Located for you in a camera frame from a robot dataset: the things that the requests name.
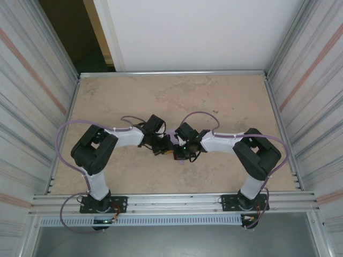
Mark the white door frame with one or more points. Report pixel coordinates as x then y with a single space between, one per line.
107 32

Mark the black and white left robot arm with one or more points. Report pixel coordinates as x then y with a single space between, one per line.
93 150

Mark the aluminium table end rail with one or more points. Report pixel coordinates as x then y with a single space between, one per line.
174 74

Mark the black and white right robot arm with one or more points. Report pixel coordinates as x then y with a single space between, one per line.
257 158

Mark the corrugated metal side panel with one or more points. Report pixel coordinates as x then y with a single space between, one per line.
316 80
26 80

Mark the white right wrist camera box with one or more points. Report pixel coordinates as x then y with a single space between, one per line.
180 139

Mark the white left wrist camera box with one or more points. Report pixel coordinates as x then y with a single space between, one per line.
161 131

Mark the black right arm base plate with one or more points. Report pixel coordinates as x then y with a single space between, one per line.
230 203

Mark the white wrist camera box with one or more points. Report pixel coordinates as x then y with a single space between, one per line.
161 131
180 139

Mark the aluminium mounting rail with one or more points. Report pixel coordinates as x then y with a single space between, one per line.
174 206

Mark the aluminium table side rail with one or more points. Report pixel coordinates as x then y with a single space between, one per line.
70 107
278 107

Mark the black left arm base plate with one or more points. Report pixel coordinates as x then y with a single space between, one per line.
119 204

